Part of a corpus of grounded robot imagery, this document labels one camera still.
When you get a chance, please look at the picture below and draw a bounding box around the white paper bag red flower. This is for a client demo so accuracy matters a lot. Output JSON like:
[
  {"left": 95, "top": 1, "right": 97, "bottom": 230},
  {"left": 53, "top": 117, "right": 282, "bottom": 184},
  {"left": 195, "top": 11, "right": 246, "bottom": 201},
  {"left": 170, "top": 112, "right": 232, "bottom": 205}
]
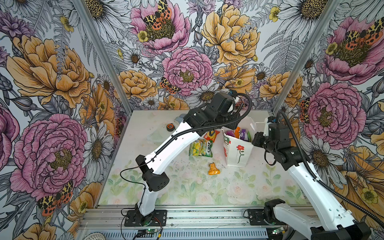
[{"left": 222, "top": 117, "right": 267, "bottom": 168}]

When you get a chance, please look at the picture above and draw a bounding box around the red yellow snack packet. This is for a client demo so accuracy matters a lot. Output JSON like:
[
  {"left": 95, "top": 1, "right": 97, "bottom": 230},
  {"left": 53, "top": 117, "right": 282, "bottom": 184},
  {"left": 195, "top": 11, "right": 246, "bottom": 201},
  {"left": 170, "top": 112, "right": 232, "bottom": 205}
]
[{"left": 203, "top": 130, "right": 220, "bottom": 143}]

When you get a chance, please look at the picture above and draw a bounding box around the green yellow candy bag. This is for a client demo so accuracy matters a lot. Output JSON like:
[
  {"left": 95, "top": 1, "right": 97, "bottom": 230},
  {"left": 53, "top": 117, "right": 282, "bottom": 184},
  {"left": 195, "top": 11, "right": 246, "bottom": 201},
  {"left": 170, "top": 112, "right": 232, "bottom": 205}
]
[{"left": 189, "top": 139, "right": 213, "bottom": 158}]

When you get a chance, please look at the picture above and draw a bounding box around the purple snack packet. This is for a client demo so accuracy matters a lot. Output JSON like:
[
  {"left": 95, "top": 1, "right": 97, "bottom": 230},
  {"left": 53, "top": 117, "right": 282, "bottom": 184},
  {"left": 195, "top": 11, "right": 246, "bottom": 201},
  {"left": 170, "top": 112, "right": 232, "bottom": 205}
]
[{"left": 225, "top": 130, "right": 236, "bottom": 138}]

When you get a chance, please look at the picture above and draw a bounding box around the purple Fox's candy bag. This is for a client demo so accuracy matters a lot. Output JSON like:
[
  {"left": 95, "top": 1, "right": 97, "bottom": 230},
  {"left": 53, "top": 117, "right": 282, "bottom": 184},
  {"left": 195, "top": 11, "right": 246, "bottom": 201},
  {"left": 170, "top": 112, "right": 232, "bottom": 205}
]
[{"left": 239, "top": 129, "right": 251, "bottom": 142}]

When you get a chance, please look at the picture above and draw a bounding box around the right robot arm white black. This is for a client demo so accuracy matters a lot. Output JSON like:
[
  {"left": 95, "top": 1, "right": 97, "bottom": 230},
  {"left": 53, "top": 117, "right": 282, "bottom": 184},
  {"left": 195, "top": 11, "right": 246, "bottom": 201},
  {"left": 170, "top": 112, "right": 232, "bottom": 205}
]
[{"left": 249, "top": 123, "right": 371, "bottom": 240}]

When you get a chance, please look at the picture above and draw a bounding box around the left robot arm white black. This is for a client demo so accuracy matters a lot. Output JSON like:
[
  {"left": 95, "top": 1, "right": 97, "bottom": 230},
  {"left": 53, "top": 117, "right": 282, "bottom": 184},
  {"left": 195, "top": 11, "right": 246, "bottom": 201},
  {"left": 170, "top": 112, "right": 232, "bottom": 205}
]
[{"left": 134, "top": 91, "right": 241, "bottom": 226}]

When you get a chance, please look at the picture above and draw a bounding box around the small orange snack packet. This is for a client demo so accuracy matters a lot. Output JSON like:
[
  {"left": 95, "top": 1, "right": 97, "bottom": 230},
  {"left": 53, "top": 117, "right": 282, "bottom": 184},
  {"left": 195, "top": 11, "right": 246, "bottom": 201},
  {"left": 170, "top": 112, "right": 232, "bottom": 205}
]
[{"left": 208, "top": 163, "right": 221, "bottom": 176}]

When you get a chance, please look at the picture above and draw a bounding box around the black orange tape roll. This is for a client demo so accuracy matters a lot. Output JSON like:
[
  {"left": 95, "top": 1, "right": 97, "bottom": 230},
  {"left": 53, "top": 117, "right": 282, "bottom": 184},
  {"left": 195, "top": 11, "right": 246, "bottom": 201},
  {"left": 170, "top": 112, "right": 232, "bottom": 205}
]
[{"left": 166, "top": 123, "right": 176, "bottom": 132}]

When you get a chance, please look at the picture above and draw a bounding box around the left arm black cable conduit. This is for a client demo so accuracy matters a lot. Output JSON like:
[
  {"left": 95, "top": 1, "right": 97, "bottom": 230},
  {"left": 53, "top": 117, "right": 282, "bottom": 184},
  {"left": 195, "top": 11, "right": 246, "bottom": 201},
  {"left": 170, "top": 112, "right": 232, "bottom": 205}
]
[{"left": 119, "top": 92, "right": 253, "bottom": 208}]

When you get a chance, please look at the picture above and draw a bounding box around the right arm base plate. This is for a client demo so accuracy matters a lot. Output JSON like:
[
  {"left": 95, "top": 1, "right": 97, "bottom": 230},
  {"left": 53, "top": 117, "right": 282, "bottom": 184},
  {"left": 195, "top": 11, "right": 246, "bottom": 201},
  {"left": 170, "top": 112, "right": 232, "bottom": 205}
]
[{"left": 243, "top": 209, "right": 284, "bottom": 226}]

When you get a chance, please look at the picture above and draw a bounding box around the aluminium rail frame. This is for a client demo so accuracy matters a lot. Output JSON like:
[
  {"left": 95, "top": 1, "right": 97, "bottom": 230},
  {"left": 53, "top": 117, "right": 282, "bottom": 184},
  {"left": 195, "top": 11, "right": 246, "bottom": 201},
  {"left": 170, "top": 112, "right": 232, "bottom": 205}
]
[{"left": 76, "top": 206, "right": 305, "bottom": 240}]

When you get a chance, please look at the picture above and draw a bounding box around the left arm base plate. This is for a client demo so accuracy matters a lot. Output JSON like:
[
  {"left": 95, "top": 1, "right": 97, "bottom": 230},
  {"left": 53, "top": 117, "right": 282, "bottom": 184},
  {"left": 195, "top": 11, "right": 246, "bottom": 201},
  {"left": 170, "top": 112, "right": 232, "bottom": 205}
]
[{"left": 124, "top": 210, "right": 168, "bottom": 227}]

